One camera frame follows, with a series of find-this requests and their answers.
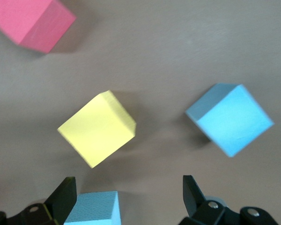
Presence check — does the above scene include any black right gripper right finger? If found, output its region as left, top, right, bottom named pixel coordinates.
left=179, top=175, right=278, bottom=225

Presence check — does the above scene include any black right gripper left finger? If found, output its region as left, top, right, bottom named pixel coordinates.
left=0, top=176, right=77, bottom=225

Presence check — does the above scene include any blue foam cube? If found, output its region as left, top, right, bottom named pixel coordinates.
left=184, top=82, right=275, bottom=158
left=63, top=190, right=121, bottom=225

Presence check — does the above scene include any yellow foam cube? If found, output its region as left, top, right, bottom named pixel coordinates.
left=57, top=90, right=137, bottom=169

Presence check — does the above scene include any red foam cube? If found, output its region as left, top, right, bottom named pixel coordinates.
left=0, top=0, right=77, bottom=54

